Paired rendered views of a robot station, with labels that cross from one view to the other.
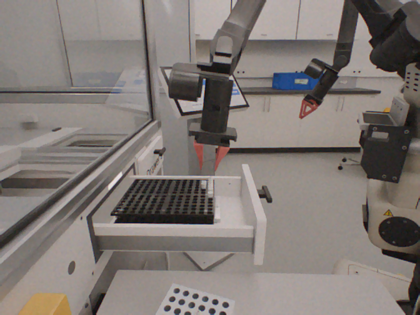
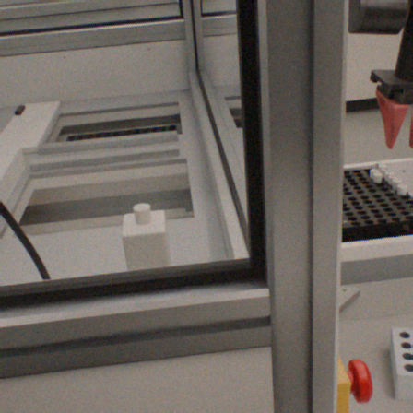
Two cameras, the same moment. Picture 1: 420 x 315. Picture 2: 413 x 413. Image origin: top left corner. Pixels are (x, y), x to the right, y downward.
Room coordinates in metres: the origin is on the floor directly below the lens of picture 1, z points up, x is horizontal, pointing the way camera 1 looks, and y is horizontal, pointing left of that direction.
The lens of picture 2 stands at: (-0.18, 0.33, 1.27)
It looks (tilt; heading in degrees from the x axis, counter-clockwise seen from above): 26 degrees down; 356
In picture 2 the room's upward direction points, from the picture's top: 5 degrees counter-clockwise
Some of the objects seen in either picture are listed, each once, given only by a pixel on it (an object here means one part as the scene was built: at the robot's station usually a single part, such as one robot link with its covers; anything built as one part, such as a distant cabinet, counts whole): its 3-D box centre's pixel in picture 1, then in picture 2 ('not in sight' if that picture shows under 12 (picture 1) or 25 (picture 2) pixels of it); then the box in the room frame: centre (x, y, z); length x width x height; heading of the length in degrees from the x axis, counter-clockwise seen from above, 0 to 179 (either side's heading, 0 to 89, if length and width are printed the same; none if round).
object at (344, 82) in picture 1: (337, 82); not in sight; (3.87, -1.93, 0.99); 0.40 x 0.31 x 0.17; 91
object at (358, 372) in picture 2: not in sight; (353, 382); (0.21, 0.18, 0.88); 0.04 x 0.03 x 0.04; 178
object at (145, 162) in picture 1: (152, 159); not in sight; (0.86, 0.21, 0.87); 0.29 x 0.02 x 0.11; 178
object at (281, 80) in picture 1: (296, 80); not in sight; (3.78, -1.28, 1.01); 0.61 x 0.41 x 0.22; 91
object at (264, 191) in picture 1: (262, 194); not in sight; (0.53, -0.13, 0.91); 0.07 x 0.04 x 0.01; 178
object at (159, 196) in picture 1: (170, 205); (329, 217); (0.54, 0.10, 0.87); 0.22 x 0.18 x 0.06; 88
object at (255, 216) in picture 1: (250, 205); not in sight; (0.54, -0.10, 0.87); 0.29 x 0.02 x 0.11; 178
